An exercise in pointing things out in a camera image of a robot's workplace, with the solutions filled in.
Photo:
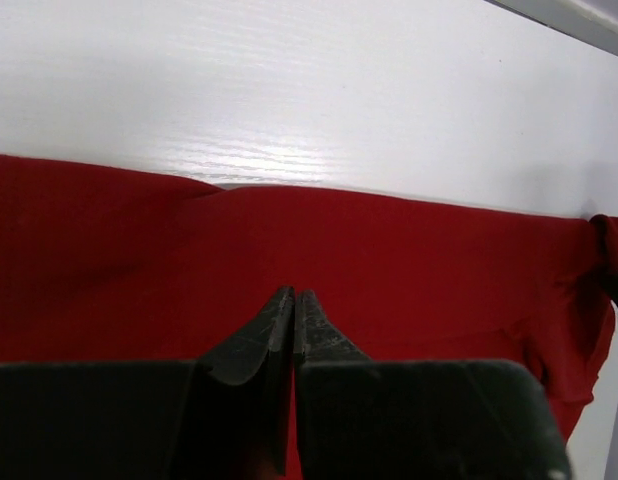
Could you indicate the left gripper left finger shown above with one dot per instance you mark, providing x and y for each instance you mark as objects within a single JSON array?
[{"x": 261, "y": 346}]

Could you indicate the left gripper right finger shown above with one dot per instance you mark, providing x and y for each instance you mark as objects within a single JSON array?
[{"x": 316, "y": 339}]

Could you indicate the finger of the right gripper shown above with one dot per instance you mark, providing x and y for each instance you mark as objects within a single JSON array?
[{"x": 609, "y": 283}]

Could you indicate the red t shirt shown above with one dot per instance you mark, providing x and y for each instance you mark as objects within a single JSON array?
[{"x": 486, "y": 330}]

